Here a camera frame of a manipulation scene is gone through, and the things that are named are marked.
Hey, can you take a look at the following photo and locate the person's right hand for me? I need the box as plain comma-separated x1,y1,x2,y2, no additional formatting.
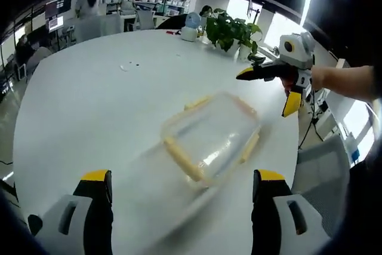
310,65,331,91

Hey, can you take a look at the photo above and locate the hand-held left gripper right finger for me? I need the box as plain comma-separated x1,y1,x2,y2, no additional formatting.
251,168,332,255

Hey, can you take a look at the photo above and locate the black cable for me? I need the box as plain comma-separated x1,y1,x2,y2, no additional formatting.
298,90,325,151

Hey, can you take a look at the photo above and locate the clear box with yellow buckles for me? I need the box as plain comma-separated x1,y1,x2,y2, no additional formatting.
161,91,262,192

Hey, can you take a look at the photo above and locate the green potted plant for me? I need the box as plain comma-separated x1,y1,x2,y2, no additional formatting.
205,8,263,62

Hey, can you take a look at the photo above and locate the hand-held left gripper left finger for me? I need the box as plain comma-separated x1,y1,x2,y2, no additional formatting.
41,169,114,255

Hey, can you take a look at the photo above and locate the white round appliance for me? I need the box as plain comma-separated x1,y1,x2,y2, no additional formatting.
181,12,201,42

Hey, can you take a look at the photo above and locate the large dark monitor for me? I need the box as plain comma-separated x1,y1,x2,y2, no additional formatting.
45,0,72,19

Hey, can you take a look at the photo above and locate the small bright monitor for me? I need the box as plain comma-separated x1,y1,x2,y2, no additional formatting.
47,16,65,32

